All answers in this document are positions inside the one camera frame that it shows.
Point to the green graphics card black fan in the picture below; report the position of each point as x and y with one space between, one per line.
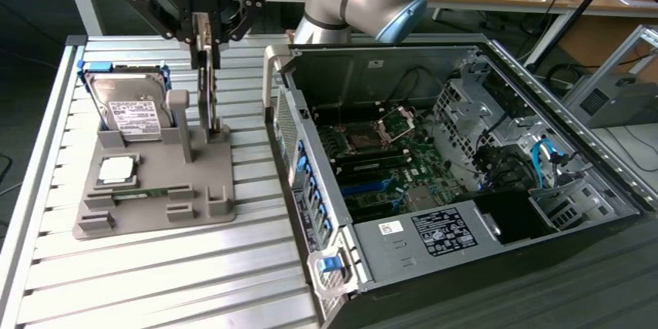
207 94

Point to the hard disk drive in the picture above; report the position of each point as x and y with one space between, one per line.
97 67

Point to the silver hard disk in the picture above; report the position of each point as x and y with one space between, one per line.
128 94

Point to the CPU socket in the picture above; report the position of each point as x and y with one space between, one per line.
365 139

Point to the metal socket cover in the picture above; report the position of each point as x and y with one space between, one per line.
397 124

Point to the silver CPU chip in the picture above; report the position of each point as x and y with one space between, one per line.
114 170

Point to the grey parts rack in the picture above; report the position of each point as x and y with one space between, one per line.
153 175

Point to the green RAM stick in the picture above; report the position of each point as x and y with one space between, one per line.
141 193

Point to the green motherboard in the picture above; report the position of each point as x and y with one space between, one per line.
433 175

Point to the grey chipset heatsink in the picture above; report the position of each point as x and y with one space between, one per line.
421 197

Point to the black stand pole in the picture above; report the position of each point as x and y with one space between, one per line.
574 17

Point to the blue case latch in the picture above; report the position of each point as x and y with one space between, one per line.
328 265

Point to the grey power supply unit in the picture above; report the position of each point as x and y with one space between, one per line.
389 256

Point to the grey computer tower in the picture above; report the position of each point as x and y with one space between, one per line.
622 105

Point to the black open PC case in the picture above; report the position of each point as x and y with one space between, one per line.
462 298

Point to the aluminium profile frame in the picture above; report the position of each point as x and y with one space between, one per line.
623 55

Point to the metal disk bay bracket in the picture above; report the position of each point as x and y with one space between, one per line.
564 205

